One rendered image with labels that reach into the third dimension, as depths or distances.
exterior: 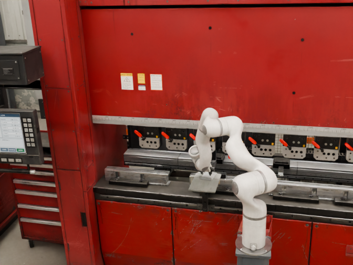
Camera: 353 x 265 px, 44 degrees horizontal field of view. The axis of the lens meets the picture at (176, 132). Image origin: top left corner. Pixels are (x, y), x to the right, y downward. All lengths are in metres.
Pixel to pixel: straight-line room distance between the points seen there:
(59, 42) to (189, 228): 1.58
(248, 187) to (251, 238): 0.31
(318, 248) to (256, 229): 0.99
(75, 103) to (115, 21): 0.60
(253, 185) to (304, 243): 1.12
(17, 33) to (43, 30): 5.12
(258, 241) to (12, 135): 1.61
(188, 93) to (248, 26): 0.59
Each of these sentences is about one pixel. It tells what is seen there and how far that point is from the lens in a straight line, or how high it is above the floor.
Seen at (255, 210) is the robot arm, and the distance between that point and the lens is 2.24.
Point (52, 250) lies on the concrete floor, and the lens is 4.29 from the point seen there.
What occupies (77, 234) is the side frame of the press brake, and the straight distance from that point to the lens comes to 3.49.
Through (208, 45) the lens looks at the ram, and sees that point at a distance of 2.84.
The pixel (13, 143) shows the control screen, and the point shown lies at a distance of 2.93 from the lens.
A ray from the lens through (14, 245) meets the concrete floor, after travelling 4.49.
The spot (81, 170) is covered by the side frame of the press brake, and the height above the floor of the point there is 1.06.
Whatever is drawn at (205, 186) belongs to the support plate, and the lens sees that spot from 2.96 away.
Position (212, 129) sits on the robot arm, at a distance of 2.35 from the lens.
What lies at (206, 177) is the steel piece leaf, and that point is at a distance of 3.04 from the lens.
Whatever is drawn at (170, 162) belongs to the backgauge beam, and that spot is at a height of 0.94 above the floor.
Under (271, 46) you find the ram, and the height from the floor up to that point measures 1.91.
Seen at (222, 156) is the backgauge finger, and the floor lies 1.02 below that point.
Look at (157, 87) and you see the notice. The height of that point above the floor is 1.63.
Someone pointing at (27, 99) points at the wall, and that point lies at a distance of 8.35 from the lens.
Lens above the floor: 2.39
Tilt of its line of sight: 21 degrees down
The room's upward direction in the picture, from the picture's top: 2 degrees counter-clockwise
